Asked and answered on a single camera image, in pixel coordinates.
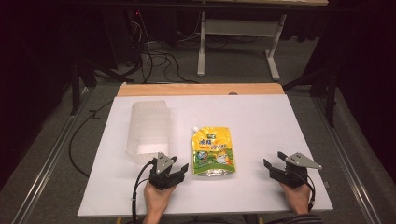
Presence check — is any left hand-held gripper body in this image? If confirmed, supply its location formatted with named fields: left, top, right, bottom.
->
left=148, top=151, right=187, bottom=191

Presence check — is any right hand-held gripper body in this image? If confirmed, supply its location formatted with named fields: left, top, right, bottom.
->
left=269, top=151, right=323, bottom=189

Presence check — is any person's left hand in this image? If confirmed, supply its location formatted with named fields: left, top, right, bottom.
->
left=142, top=181, right=177, bottom=218

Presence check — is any person's right hand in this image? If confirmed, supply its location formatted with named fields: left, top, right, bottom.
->
left=279, top=182, right=313, bottom=216

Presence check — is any yellow green spout pouch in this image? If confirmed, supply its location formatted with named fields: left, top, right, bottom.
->
left=191, top=125, right=237, bottom=177

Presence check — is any translucent plastic container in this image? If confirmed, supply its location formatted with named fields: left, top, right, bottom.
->
left=125, top=99, right=173, bottom=165

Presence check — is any white table cover board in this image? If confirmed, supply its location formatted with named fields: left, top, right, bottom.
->
left=77, top=94, right=334, bottom=218

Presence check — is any black metal stand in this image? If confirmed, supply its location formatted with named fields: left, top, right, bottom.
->
left=282, top=66, right=340, bottom=129
left=69, top=57, right=98, bottom=117

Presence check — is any dark computer tower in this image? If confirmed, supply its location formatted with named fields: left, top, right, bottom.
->
left=101, top=8, right=145, bottom=71

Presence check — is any right hand-held gripper black cable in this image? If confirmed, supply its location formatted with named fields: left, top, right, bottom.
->
left=298, top=173, right=317, bottom=213

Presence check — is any hand-held gripper black cable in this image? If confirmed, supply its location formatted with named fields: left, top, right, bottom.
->
left=298, top=173, right=317, bottom=213
left=131, top=160, right=157, bottom=224

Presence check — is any left hand-held gripper black cable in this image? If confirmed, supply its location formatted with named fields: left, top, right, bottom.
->
left=131, top=160, right=157, bottom=224

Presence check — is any metal floor rail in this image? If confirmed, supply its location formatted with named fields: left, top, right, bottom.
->
left=311, top=92, right=382, bottom=224
left=11, top=87, right=95, bottom=224

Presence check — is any black floor cable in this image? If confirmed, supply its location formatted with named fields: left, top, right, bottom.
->
left=67, top=100, right=114, bottom=178

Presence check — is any tangle of floor cables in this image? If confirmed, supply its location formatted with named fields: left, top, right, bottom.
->
left=129, top=10, right=202, bottom=85

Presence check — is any white metal desk frame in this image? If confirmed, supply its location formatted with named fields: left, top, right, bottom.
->
left=196, top=10, right=288, bottom=83

